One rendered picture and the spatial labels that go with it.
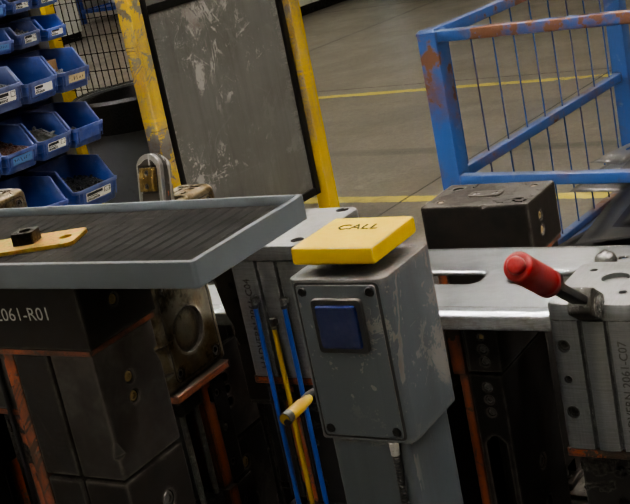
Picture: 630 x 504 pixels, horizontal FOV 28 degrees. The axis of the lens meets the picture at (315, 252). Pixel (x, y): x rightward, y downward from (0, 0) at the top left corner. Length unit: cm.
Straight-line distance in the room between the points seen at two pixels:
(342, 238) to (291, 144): 423
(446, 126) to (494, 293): 217
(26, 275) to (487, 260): 49
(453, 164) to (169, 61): 149
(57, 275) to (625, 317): 39
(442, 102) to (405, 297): 248
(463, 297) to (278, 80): 389
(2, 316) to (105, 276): 15
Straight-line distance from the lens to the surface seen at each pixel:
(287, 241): 99
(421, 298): 80
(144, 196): 151
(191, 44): 458
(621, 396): 92
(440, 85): 324
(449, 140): 327
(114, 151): 483
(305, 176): 508
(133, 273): 82
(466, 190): 135
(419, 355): 80
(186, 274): 79
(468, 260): 121
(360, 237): 78
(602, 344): 90
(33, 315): 94
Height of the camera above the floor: 138
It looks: 16 degrees down
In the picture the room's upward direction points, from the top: 12 degrees counter-clockwise
